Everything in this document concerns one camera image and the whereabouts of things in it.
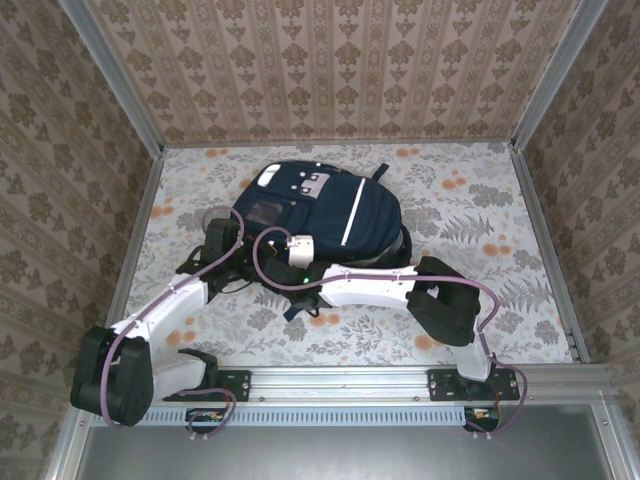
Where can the aluminium frame post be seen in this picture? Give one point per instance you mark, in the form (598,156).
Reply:
(112,75)
(555,75)

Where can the grey metal panel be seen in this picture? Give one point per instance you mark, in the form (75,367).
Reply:
(340,455)

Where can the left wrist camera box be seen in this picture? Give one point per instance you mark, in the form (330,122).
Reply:
(224,233)

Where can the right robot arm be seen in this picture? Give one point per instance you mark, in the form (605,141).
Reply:
(380,290)

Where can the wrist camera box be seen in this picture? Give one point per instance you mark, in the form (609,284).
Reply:
(302,249)
(224,233)

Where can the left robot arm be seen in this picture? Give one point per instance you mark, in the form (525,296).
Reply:
(170,310)

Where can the aluminium mounting rail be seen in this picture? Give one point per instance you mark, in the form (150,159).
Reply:
(340,382)

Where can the navy blue backpack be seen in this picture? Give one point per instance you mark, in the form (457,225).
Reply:
(340,210)

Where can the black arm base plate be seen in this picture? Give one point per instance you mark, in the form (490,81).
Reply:
(442,385)
(235,385)

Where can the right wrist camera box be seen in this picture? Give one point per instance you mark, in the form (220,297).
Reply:
(302,249)

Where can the floral tablecloth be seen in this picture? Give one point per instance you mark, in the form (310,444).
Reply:
(475,200)

